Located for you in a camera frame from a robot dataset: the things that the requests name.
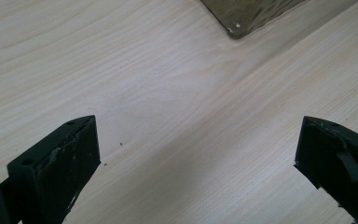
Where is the shiny metal tray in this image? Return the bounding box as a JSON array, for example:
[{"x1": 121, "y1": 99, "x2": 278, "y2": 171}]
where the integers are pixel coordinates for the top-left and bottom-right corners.
[{"x1": 200, "y1": 0, "x2": 307, "y2": 40}]

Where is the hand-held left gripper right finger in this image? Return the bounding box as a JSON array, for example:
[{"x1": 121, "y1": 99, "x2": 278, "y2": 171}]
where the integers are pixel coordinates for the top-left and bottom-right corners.
[{"x1": 293, "y1": 116, "x2": 358, "y2": 224}]

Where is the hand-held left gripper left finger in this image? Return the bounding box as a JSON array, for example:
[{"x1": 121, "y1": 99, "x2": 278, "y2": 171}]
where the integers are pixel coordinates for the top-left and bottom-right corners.
[{"x1": 7, "y1": 114, "x2": 102, "y2": 224}]

